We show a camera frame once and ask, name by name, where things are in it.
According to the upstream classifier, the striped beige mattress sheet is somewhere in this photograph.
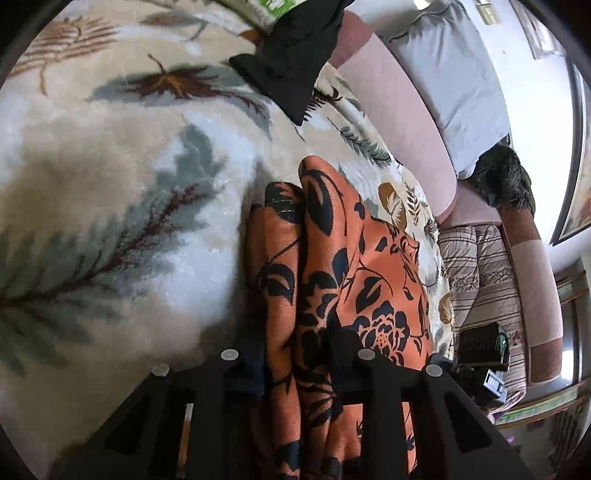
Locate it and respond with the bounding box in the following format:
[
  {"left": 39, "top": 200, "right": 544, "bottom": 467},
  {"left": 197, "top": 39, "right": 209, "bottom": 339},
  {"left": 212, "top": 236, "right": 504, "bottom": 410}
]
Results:
[{"left": 438, "top": 224, "right": 528, "bottom": 416}]

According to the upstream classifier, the dark furry cushion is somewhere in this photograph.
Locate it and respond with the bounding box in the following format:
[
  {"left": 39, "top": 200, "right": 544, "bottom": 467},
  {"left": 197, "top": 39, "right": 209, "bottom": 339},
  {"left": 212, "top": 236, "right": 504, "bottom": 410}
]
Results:
[{"left": 468, "top": 143, "right": 536, "bottom": 216}]

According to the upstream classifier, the black cloth garment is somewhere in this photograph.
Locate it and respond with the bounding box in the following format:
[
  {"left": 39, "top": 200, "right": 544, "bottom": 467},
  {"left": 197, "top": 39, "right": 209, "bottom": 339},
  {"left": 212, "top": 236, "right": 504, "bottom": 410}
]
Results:
[{"left": 229, "top": 0, "right": 351, "bottom": 126}]

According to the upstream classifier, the framed wall picture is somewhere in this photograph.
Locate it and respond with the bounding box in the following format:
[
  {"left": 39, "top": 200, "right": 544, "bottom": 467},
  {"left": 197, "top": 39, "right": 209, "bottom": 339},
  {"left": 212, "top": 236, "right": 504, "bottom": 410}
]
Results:
[{"left": 551, "top": 60, "right": 590, "bottom": 246}]

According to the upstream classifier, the green white patterned pillow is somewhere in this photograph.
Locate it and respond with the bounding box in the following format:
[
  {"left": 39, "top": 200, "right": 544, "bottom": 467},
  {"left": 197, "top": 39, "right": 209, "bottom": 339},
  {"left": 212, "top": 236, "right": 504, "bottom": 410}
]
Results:
[{"left": 218, "top": 0, "right": 305, "bottom": 33}]

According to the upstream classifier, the grey pillow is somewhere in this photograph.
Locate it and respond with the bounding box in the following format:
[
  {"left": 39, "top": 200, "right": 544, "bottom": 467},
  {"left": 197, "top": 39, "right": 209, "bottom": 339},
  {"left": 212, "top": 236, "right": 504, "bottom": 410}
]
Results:
[{"left": 379, "top": 1, "right": 511, "bottom": 179}]

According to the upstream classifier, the orange black floral garment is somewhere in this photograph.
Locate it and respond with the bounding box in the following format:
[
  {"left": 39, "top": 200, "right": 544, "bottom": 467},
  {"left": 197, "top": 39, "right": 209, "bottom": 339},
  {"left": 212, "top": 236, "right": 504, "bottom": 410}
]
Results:
[{"left": 246, "top": 156, "right": 432, "bottom": 479}]

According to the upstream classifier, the pink padded headboard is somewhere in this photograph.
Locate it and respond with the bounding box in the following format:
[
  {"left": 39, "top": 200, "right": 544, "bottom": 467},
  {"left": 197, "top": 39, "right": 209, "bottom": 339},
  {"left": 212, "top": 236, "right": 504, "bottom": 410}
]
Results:
[{"left": 329, "top": 12, "right": 563, "bottom": 386}]

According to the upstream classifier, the cream leaf pattern fleece blanket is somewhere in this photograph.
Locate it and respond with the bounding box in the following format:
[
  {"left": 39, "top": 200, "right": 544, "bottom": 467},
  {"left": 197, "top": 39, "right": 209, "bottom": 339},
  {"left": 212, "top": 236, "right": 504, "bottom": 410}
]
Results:
[{"left": 1, "top": 1, "right": 454, "bottom": 478}]

